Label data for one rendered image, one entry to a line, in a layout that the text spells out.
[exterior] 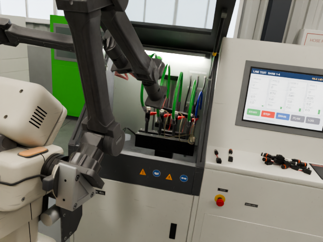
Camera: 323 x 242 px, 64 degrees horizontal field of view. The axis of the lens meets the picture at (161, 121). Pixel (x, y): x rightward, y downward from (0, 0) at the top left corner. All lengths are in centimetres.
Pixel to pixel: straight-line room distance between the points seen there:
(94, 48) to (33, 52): 559
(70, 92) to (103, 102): 376
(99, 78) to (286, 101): 108
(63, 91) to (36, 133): 378
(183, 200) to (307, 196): 57
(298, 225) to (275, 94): 65
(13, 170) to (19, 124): 11
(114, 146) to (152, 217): 81
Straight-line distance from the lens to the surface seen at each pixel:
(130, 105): 179
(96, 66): 62
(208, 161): 127
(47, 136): 75
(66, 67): 437
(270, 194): 136
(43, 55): 609
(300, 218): 146
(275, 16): 513
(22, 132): 69
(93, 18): 59
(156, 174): 131
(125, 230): 156
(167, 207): 141
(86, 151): 69
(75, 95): 439
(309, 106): 153
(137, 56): 81
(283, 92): 149
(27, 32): 119
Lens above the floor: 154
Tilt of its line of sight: 19 degrees down
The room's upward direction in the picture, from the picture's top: 6 degrees clockwise
